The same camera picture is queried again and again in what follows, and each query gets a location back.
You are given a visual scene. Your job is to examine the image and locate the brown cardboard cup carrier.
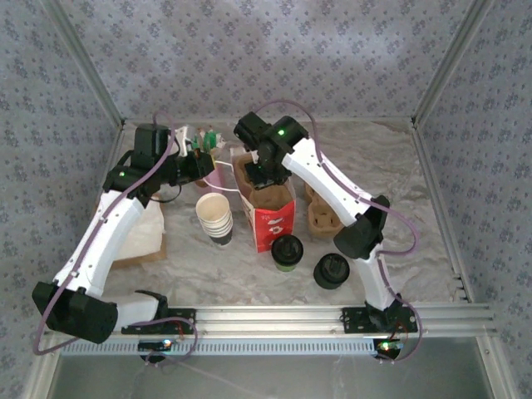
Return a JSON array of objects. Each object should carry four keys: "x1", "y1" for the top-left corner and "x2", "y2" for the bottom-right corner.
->
[
  {"x1": 304, "y1": 182, "x2": 345, "y2": 239},
  {"x1": 234, "y1": 155, "x2": 294, "y2": 209}
]

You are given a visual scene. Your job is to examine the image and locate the striped paper cup stack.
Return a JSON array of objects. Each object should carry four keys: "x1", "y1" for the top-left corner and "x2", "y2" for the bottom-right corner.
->
[{"x1": 195, "y1": 193, "x2": 234, "y2": 247}]

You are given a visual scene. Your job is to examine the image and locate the red white paper gift bag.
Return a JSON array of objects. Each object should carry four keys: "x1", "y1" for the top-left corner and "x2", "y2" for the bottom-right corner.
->
[{"x1": 211, "y1": 145, "x2": 298, "y2": 254}]

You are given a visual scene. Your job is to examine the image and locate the black cup lid stack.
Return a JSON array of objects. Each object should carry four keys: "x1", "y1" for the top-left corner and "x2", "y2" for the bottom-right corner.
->
[{"x1": 313, "y1": 252, "x2": 351, "y2": 290}]

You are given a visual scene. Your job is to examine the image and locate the pink straw holder cup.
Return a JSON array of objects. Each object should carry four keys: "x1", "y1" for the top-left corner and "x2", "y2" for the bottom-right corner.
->
[{"x1": 195, "y1": 165, "x2": 228, "y2": 195}]

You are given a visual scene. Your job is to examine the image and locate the white napkin stack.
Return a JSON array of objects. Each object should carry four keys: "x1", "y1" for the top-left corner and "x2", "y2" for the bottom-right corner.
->
[{"x1": 120, "y1": 203, "x2": 167, "y2": 259}]

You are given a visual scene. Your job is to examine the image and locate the left controller board with light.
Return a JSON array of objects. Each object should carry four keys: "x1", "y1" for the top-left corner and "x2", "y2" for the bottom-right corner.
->
[{"x1": 138, "y1": 339, "x2": 175, "y2": 351}]

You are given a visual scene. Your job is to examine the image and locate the controller board with light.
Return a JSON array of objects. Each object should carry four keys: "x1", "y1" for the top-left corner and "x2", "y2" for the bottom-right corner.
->
[
  {"x1": 372, "y1": 338, "x2": 405, "y2": 359},
  {"x1": 138, "y1": 339, "x2": 175, "y2": 351}
]

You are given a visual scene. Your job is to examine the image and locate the right controller board with light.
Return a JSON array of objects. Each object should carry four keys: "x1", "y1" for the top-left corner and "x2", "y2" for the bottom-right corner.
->
[{"x1": 372, "y1": 338, "x2": 405, "y2": 359}]

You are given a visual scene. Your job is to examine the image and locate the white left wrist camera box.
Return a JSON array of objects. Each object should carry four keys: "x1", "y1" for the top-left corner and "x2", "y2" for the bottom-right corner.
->
[{"x1": 170, "y1": 126, "x2": 197, "y2": 158}]

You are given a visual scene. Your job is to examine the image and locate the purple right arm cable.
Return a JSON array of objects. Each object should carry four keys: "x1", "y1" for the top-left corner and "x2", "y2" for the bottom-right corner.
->
[{"x1": 252, "y1": 98, "x2": 424, "y2": 366}]

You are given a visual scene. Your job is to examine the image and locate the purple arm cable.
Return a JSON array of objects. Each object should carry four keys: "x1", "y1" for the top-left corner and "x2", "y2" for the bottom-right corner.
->
[
  {"x1": 252, "y1": 98, "x2": 424, "y2": 366},
  {"x1": 32, "y1": 110, "x2": 199, "y2": 369}
]

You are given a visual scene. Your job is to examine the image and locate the aluminium corner post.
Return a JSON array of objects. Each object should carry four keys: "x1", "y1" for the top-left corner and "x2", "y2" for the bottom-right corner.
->
[
  {"x1": 411, "y1": 0, "x2": 494, "y2": 126},
  {"x1": 41, "y1": 0, "x2": 127, "y2": 128}
]

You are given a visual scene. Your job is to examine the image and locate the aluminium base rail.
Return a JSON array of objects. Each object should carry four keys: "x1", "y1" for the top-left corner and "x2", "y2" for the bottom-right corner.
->
[{"x1": 44, "y1": 303, "x2": 499, "y2": 337}]

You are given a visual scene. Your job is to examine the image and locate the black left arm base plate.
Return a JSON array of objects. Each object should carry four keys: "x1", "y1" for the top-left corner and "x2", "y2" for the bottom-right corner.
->
[{"x1": 121, "y1": 308, "x2": 197, "y2": 336}]

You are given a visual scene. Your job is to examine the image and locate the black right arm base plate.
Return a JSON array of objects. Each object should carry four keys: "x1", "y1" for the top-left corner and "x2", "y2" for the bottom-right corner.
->
[{"x1": 340, "y1": 306, "x2": 419, "y2": 334}]

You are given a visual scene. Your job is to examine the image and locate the grey slotted cable duct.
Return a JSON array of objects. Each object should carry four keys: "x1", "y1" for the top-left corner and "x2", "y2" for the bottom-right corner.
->
[{"x1": 61, "y1": 337, "x2": 380, "y2": 357}]

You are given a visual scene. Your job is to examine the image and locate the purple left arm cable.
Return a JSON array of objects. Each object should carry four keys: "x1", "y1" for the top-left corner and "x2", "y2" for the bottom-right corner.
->
[{"x1": 32, "y1": 110, "x2": 199, "y2": 369}]

